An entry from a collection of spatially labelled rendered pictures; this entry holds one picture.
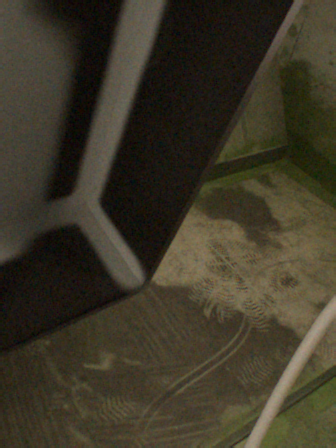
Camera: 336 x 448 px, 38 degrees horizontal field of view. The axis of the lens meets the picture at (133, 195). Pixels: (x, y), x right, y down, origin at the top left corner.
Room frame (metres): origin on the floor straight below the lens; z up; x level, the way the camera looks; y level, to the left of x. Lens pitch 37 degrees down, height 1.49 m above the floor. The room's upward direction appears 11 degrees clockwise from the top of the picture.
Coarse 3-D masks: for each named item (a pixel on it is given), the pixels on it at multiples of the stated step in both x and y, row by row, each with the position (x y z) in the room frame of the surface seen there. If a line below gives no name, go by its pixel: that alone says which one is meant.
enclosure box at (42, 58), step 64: (0, 0) 0.87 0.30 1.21; (64, 0) 0.96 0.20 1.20; (128, 0) 1.07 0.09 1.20; (192, 0) 1.00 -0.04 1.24; (256, 0) 0.89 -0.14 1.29; (0, 64) 0.90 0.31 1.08; (64, 64) 1.00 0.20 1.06; (128, 64) 1.12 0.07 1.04; (192, 64) 0.97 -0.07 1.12; (256, 64) 0.86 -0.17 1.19; (0, 128) 0.93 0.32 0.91; (64, 128) 1.06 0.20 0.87; (128, 128) 1.09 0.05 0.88; (192, 128) 0.94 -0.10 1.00; (0, 192) 0.98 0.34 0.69; (64, 192) 1.13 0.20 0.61; (128, 192) 1.06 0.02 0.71; (192, 192) 0.87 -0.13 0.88; (0, 256) 0.92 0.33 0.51; (64, 256) 0.98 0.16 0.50; (128, 256) 1.02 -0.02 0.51; (0, 320) 0.74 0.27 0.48; (64, 320) 0.79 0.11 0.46
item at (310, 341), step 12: (324, 312) 0.38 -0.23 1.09; (324, 324) 0.38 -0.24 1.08; (312, 336) 0.37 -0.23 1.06; (300, 348) 0.37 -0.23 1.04; (312, 348) 0.37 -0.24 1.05; (300, 360) 0.37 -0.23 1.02; (288, 372) 0.37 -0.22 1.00; (276, 384) 0.37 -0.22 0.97; (288, 384) 0.36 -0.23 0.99; (276, 396) 0.36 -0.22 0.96; (276, 408) 0.35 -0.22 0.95; (264, 420) 0.34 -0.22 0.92; (252, 432) 0.34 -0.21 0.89; (264, 432) 0.34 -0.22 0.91; (252, 444) 0.33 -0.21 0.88
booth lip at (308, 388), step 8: (320, 376) 1.09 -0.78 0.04; (328, 376) 1.10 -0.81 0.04; (312, 384) 1.05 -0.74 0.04; (320, 384) 1.06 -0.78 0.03; (296, 392) 1.01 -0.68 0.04; (304, 392) 1.01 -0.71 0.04; (288, 400) 0.97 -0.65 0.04; (296, 400) 0.98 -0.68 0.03; (280, 408) 0.93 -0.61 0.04; (288, 408) 0.96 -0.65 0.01; (248, 424) 0.86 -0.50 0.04; (240, 432) 0.82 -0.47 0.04; (248, 432) 0.83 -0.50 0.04; (224, 440) 0.79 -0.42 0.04; (232, 440) 0.79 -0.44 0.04; (240, 440) 0.81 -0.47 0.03
